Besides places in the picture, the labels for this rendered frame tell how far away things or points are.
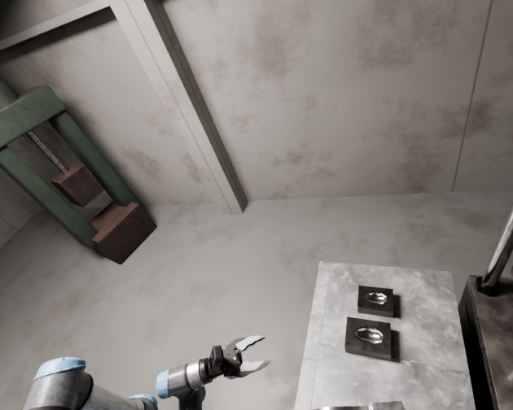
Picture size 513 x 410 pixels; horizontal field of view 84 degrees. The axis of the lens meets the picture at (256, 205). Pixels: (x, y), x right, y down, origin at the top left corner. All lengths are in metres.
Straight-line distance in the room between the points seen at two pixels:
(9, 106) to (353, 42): 2.95
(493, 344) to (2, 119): 3.73
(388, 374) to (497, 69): 2.23
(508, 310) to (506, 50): 1.77
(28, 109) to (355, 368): 3.29
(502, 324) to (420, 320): 0.33
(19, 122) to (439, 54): 3.53
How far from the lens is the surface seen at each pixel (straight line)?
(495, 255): 1.64
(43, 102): 3.50
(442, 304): 1.77
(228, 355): 1.00
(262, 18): 2.63
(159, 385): 1.07
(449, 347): 1.68
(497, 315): 1.82
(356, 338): 1.58
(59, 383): 1.04
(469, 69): 2.81
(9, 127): 3.42
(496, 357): 1.73
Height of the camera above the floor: 2.34
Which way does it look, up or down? 40 degrees down
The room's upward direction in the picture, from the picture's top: 22 degrees counter-clockwise
